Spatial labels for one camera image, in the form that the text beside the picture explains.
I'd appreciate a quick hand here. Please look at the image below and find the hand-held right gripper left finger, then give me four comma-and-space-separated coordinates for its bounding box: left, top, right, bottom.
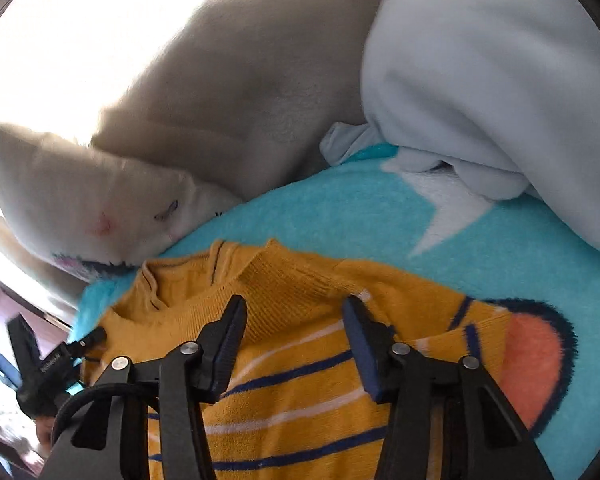
72, 295, 248, 480

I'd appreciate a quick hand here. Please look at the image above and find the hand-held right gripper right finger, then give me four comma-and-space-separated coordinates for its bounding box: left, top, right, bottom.
342, 295, 551, 480

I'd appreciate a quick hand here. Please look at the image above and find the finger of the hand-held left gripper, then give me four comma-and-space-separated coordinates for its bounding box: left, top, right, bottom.
67, 327, 108, 356

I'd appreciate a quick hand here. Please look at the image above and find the yellow striped sweater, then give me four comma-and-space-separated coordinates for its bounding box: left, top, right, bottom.
80, 240, 516, 480

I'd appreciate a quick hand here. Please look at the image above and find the teal printed fleece blanket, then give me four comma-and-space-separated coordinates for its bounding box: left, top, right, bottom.
72, 142, 600, 480

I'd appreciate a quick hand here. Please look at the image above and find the white floral print pillow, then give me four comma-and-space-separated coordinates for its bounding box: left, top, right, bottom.
0, 112, 243, 281

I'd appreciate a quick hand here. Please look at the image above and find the light blue fleece cloth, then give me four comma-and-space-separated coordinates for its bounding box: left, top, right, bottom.
320, 0, 600, 263

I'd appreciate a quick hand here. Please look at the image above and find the black cable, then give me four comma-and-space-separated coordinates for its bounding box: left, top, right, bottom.
50, 382, 161, 443

